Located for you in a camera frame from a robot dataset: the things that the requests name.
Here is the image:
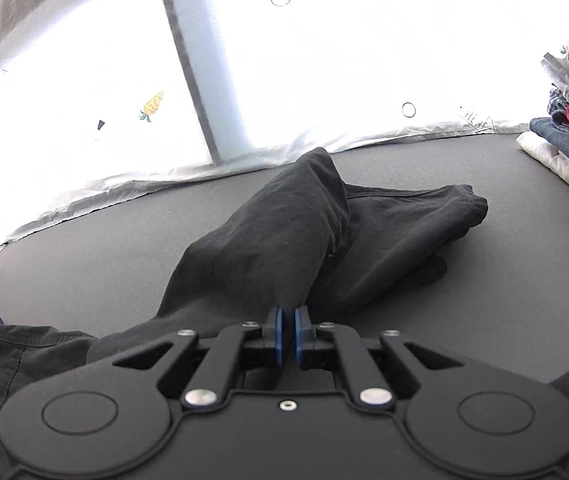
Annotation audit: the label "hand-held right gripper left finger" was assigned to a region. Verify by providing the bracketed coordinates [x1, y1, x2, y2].
[87, 306, 285, 409]

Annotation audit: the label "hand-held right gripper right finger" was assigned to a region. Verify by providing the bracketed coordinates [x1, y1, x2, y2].
[293, 305, 471, 409]

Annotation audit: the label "black pants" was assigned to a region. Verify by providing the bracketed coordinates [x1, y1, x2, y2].
[0, 147, 569, 480]

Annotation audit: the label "white printed sheet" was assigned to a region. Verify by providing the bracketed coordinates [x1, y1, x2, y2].
[0, 0, 569, 266]

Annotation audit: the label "window frame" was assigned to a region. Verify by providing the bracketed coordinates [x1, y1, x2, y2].
[0, 0, 250, 166]

